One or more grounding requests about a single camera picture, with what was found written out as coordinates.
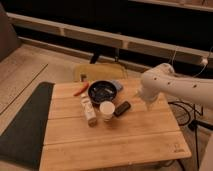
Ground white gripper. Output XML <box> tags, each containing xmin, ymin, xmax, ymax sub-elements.
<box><xmin>137</xmin><ymin>87</ymin><xmax>158</xmax><ymax>110</ymax></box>

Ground black eraser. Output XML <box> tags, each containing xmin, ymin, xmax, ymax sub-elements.
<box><xmin>114</xmin><ymin>101</ymin><xmax>131</xmax><ymax>117</ymax></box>

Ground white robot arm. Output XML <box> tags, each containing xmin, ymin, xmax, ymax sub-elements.
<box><xmin>138</xmin><ymin>63</ymin><xmax>213</xmax><ymax>171</ymax></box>

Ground blue cloth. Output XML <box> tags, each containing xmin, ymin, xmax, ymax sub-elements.
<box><xmin>110</xmin><ymin>80</ymin><xmax>123</xmax><ymax>92</ymax></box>

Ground black frying pan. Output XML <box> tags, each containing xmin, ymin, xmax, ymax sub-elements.
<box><xmin>88</xmin><ymin>80</ymin><xmax>117</xmax><ymax>105</ymax></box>

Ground small white bottle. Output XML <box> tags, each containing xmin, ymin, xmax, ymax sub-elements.
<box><xmin>81</xmin><ymin>93</ymin><xmax>97</xmax><ymax>127</ymax></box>

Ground yellow cushioned stool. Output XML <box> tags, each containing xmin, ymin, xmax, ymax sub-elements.
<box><xmin>73</xmin><ymin>63</ymin><xmax>128</xmax><ymax>82</ymax></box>

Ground red chili pepper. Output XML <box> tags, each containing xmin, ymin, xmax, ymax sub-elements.
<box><xmin>73</xmin><ymin>82</ymin><xmax>89</xmax><ymax>96</ymax></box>

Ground dark green floor mat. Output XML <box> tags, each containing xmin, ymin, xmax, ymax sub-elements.
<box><xmin>0</xmin><ymin>82</ymin><xmax>54</xmax><ymax>169</ymax></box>

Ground black cables on floor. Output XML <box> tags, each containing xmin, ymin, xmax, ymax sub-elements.
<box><xmin>167</xmin><ymin>99</ymin><xmax>213</xmax><ymax>134</ymax></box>

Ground wooden shelf rail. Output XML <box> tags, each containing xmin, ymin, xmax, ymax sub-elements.
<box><xmin>7</xmin><ymin>12</ymin><xmax>213</xmax><ymax>64</ymax></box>

